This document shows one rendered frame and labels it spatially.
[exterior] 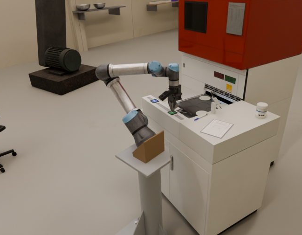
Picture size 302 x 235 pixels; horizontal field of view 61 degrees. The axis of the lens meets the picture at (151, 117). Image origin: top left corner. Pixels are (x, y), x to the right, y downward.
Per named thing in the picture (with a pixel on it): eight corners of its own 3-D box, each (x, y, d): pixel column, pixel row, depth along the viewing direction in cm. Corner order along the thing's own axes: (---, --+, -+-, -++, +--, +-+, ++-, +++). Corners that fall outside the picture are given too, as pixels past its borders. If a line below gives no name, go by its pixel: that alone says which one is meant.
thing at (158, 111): (151, 108, 234) (150, 94, 227) (189, 135, 191) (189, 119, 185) (142, 111, 230) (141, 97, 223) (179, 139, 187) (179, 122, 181)
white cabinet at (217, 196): (190, 158, 300) (193, 93, 262) (259, 213, 226) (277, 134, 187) (143, 178, 272) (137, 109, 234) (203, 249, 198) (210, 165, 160)
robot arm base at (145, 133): (141, 143, 159) (132, 130, 161) (135, 150, 172) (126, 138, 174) (159, 132, 166) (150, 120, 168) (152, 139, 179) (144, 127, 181)
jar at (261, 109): (259, 113, 186) (261, 101, 182) (267, 116, 181) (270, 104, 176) (252, 115, 183) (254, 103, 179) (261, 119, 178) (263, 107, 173)
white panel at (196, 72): (183, 86, 278) (183, 49, 259) (242, 115, 215) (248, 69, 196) (181, 87, 276) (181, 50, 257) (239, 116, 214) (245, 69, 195)
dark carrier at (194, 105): (205, 94, 238) (205, 93, 238) (233, 107, 212) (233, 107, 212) (175, 103, 223) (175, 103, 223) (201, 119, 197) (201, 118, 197)
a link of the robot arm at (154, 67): (89, 61, 175) (160, 56, 164) (96, 65, 185) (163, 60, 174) (89, 78, 174) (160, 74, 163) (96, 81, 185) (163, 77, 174)
